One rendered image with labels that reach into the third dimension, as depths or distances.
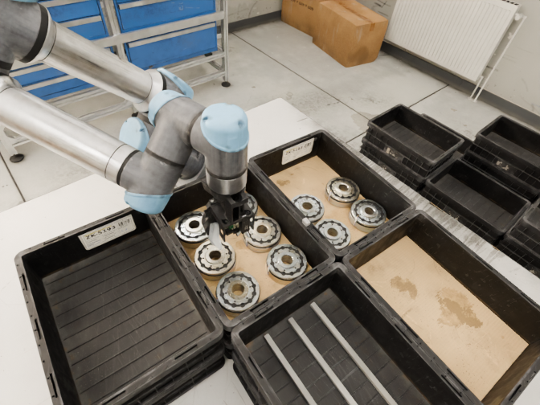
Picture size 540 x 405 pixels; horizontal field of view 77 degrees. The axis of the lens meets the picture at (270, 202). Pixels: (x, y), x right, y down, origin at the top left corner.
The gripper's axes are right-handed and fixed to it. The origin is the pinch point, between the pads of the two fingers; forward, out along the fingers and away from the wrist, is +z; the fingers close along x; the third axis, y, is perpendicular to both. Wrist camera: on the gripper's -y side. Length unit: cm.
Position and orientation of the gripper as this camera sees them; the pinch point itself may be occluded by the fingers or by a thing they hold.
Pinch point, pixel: (225, 235)
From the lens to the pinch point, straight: 81.7
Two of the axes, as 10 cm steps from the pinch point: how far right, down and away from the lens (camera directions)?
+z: -0.8, 6.5, 7.5
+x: 8.5, -3.5, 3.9
